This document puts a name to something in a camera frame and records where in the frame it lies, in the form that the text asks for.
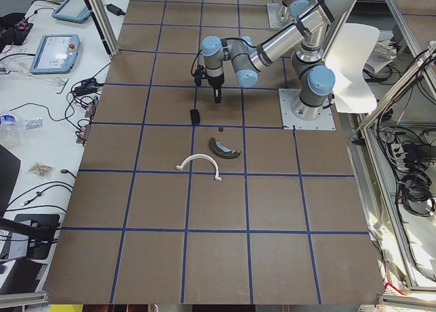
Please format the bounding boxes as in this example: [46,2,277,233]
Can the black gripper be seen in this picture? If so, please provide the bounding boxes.
[207,76,225,104]

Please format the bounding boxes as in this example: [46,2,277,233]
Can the white curved plastic part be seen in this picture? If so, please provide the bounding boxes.
[175,153,222,182]

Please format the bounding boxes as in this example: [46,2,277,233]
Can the green brake shoe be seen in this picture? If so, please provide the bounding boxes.
[208,138,241,159]

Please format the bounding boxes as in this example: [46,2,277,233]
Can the blue teach pendant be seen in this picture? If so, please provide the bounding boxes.
[52,0,90,23]
[30,34,80,74]

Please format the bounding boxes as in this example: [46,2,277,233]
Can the white chair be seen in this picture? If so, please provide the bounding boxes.
[325,23,379,114]

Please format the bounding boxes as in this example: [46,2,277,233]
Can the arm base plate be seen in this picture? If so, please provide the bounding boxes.
[266,3,294,30]
[279,89,335,131]

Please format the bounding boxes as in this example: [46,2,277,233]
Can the black power adapter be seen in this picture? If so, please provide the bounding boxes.
[106,4,125,16]

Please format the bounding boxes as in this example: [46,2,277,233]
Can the black brake pad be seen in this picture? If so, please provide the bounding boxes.
[189,109,200,125]

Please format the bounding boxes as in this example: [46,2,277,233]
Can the plastic water bottle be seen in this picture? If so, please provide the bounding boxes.
[0,113,22,148]

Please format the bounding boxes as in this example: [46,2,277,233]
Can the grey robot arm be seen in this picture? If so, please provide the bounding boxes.
[191,0,357,121]

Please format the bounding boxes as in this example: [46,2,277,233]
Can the far blue teach pendant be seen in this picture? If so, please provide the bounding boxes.
[52,0,90,23]

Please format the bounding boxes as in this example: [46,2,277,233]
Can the near blue teach pendant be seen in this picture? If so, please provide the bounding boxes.
[30,34,80,74]

